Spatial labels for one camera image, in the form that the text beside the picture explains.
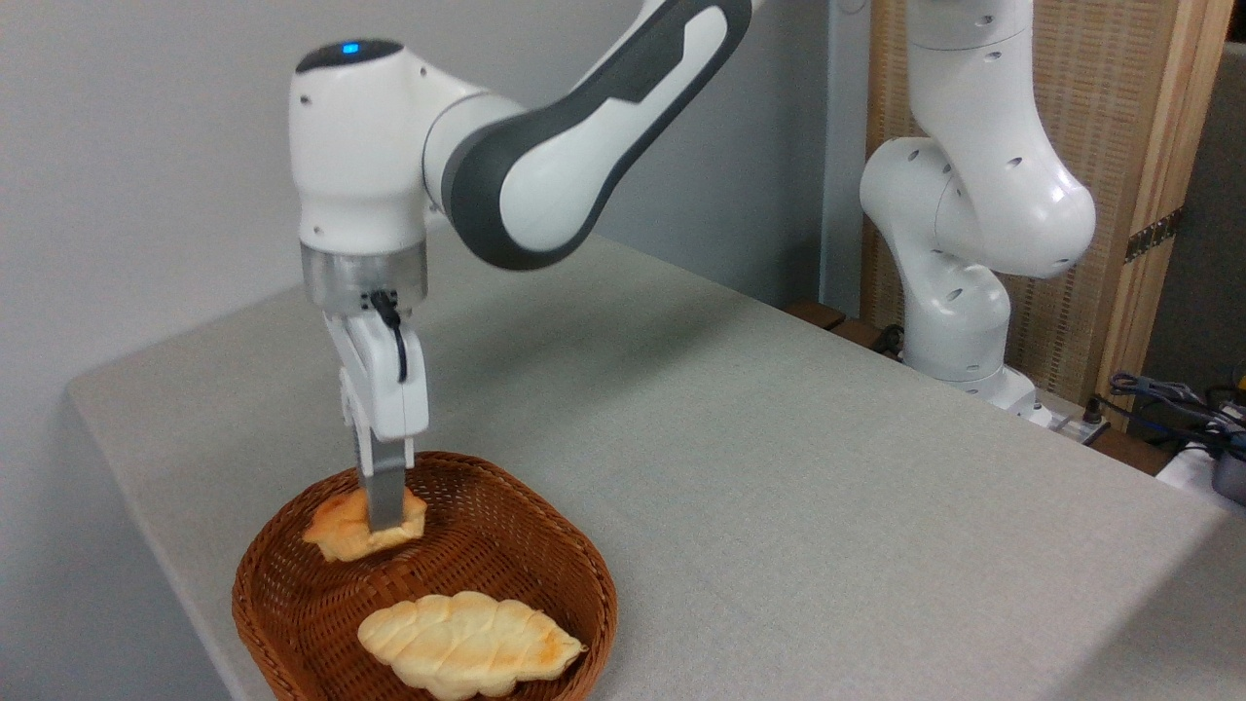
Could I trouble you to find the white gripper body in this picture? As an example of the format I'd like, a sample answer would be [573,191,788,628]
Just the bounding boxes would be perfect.
[323,309,431,442]

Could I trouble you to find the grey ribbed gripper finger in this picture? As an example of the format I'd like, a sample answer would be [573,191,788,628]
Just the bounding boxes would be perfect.
[338,368,375,480]
[356,436,417,535]

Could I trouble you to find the small round orange bread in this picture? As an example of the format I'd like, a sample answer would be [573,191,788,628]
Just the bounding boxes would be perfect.
[301,486,430,565]

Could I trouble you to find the long pale braided bread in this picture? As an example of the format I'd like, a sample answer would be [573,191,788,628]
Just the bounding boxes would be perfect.
[356,590,589,701]

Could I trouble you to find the brown woven wicker basket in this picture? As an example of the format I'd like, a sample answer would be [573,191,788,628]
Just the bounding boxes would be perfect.
[232,451,619,701]

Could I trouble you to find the brown wooden platform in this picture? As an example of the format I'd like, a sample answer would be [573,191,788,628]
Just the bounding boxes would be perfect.
[783,299,908,363]

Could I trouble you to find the metal screen hinge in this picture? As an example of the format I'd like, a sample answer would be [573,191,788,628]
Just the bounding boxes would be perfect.
[1123,206,1187,265]

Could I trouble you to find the white cloth-covered object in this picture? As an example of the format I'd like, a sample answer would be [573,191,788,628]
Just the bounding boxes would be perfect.
[1154,442,1246,519]

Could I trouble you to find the grey box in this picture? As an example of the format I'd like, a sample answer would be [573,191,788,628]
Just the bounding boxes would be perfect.
[1211,433,1246,507]

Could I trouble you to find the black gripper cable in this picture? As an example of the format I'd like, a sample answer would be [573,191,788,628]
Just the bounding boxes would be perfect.
[367,289,411,385]

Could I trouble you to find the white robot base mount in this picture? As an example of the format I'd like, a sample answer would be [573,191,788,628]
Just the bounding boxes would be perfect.
[959,364,1112,447]

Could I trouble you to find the blue grey cable bundle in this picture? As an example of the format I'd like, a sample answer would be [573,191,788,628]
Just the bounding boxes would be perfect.
[1107,365,1246,461]

